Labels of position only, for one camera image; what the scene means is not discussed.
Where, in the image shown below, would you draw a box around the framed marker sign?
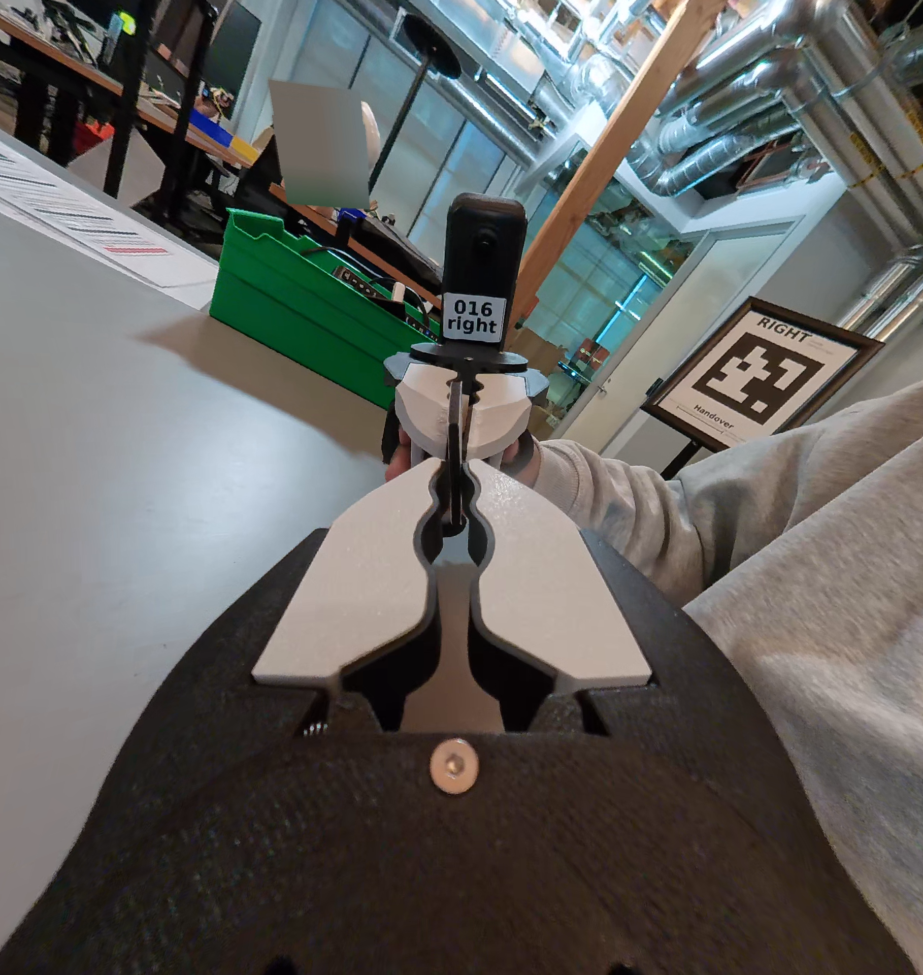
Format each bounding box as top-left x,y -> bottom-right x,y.
642,296 -> 886,482

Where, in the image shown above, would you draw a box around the person's right hand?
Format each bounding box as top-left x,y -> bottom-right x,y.
384,425 -> 541,489

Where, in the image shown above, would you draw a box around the black computer monitor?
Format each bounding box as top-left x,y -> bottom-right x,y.
203,0 -> 263,115

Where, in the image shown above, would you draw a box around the blue box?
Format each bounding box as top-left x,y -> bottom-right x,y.
189,107 -> 238,146

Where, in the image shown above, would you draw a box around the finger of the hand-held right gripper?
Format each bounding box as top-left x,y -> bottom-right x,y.
465,372 -> 530,466
393,372 -> 457,467

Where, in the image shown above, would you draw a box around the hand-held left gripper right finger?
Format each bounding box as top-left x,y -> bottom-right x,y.
461,459 -> 654,693

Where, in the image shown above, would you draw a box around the printed paper sheet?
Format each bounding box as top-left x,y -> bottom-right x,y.
0,124 -> 220,309

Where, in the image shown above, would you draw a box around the silver ventilation ducts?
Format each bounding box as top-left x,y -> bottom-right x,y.
568,0 -> 923,324

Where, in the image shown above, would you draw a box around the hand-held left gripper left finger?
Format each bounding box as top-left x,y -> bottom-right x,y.
251,456 -> 453,690

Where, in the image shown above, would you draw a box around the wooden post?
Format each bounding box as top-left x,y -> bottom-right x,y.
507,0 -> 731,324

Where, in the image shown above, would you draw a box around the green plastic crate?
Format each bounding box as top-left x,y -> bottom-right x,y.
209,207 -> 441,410

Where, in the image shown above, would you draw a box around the long wooden desk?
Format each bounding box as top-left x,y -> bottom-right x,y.
0,0 -> 447,309

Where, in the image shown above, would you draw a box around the black floor lamp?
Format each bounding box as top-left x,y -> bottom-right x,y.
366,14 -> 464,195

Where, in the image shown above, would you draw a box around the white door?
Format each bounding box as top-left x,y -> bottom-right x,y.
576,217 -> 805,458

